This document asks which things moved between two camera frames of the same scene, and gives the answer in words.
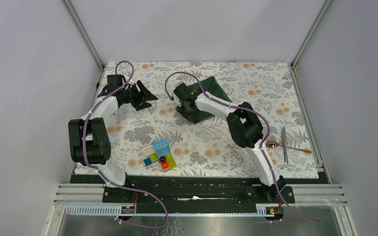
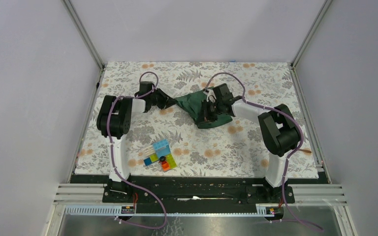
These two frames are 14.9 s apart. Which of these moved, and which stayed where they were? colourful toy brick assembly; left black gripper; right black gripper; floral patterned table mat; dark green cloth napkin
Moved: left black gripper; right black gripper; dark green cloth napkin
Stayed: colourful toy brick assembly; floral patterned table mat
